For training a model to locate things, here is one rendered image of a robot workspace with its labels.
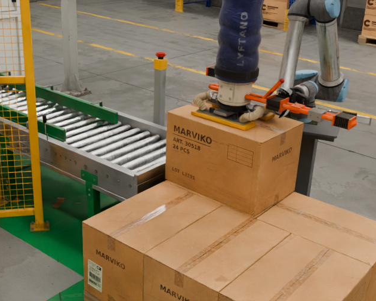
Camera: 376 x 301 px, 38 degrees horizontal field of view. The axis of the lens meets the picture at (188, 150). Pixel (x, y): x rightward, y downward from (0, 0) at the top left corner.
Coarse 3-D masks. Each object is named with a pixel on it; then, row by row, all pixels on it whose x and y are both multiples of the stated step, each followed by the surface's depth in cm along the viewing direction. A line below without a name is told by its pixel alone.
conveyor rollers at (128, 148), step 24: (0, 96) 429; (24, 96) 436; (48, 120) 383; (72, 120) 387; (96, 120) 392; (72, 144) 346; (96, 144) 348; (120, 144) 351; (144, 144) 356; (144, 168) 320
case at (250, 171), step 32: (192, 128) 283; (224, 128) 272; (256, 128) 274; (288, 128) 276; (192, 160) 290; (224, 160) 275; (256, 160) 262; (288, 160) 284; (224, 192) 281; (256, 192) 268; (288, 192) 296
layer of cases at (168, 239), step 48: (144, 192) 291; (192, 192) 294; (96, 240) 258; (144, 240) 249; (192, 240) 251; (240, 240) 253; (288, 240) 254; (336, 240) 256; (96, 288) 270; (144, 288) 246; (192, 288) 226; (240, 288) 219; (288, 288) 221; (336, 288) 222
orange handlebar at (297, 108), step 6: (210, 84) 291; (216, 84) 292; (216, 90) 288; (246, 96) 277; (252, 96) 276; (258, 96) 278; (264, 102) 272; (288, 102) 269; (288, 108) 264; (294, 108) 262; (300, 108) 261; (306, 108) 263; (306, 114) 260; (330, 114) 256; (330, 120) 253
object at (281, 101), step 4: (272, 96) 272; (276, 96) 275; (280, 96) 273; (268, 100) 268; (272, 100) 266; (276, 100) 269; (280, 100) 269; (284, 100) 267; (288, 100) 270; (268, 104) 269; (272, 104) 268; (276, 104) 265; (280, 104) 265; (268, 108) 269; (272, 108) 268; (276, 108) 266; (280, 108) 266
